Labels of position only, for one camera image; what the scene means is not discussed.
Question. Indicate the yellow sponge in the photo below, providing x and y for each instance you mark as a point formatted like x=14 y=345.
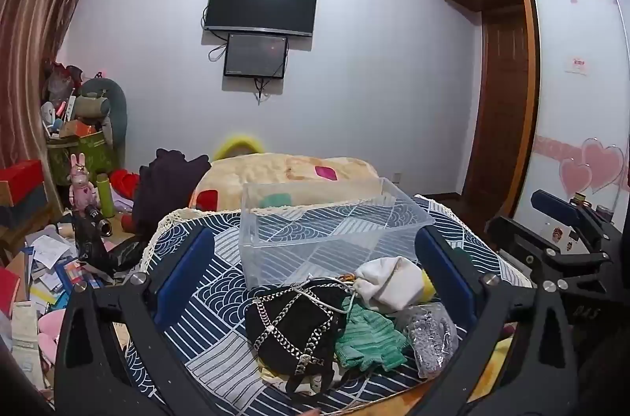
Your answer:
x=427 y=285

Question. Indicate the small red cylinder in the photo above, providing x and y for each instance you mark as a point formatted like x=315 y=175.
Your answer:
x=128 y=222

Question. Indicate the green bottle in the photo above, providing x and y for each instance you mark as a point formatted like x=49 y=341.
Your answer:
x=106 y=197

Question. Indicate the clutter of items in bin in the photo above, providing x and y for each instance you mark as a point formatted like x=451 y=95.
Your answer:
x=61 y=101

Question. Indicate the black plastic bag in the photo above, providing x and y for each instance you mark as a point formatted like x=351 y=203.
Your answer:
x=96 y=253

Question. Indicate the black flashlight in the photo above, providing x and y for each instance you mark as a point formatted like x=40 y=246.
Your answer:
x=98 y=221

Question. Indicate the white sock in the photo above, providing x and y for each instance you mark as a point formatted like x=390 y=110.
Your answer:
x=386 y=283

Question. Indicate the blue white patterned bed cover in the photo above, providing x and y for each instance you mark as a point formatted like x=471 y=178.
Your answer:
x=216 y=298

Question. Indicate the pink plush toy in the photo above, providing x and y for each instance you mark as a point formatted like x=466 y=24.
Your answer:
x=49 y=335

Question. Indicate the green knit glove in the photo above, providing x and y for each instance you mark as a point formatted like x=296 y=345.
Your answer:
x=369 y=337

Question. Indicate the pile of papers and books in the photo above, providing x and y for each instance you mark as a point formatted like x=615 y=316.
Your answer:
x=49 y=263

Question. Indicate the pink rabbit figure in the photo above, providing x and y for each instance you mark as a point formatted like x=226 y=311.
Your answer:
x=82 y=187

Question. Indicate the black wall television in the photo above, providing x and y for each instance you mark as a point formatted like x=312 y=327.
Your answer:
x=261 y=5

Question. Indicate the red plush cloth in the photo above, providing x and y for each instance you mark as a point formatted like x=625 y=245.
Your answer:
x=123 y=182

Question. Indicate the grey green plush toy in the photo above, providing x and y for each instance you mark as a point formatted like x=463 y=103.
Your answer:
x=106 y=101

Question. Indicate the brown striped curtain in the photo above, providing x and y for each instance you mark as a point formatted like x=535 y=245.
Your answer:
x=39 y=27

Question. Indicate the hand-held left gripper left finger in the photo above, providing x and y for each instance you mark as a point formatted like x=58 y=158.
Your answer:
x=184 y=268

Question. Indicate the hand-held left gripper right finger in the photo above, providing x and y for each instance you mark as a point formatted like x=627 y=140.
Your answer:
x=445 y=268

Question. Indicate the red box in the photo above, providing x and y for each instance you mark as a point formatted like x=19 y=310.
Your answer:
x=19 y=180

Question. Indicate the green storage bin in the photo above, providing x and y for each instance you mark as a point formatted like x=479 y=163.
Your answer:
x=93 y=155

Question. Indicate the clear plastic storage box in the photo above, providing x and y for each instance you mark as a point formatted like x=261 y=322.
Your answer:
x=325 y=229

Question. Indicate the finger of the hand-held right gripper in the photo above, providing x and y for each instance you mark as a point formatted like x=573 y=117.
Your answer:
x=553 y=204
x=514 y=239

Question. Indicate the brown wooden door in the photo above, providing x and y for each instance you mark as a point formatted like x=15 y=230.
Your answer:
x=502 y=111

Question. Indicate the small black wall monitor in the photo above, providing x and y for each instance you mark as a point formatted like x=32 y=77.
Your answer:
x=256 y=55

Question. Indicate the dark purple clothing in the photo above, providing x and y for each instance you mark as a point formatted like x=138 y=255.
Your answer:
x=165 y=189

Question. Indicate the red white door sticker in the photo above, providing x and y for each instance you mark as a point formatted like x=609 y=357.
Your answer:
x=577 y=65

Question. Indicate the yellow printed bedsheet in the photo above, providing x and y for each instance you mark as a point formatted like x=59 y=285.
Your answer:
x=492 y=362

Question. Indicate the white sliding wardrobe door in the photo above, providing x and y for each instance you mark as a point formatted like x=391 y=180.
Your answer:
x=571 y=111

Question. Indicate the beige plush pillow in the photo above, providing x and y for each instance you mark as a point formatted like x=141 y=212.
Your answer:
x=275 y=172

